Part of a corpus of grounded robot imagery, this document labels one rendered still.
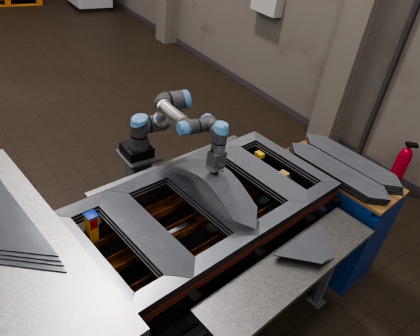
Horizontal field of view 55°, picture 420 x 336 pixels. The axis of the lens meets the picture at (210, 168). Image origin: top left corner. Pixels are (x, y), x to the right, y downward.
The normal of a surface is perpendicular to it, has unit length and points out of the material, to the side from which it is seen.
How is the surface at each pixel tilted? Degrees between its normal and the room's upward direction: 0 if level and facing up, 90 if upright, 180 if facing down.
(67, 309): 0
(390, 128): 90
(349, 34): 90
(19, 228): 0
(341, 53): 90
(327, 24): 90
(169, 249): 0
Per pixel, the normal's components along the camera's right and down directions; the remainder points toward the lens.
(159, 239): 0.11, -0.81
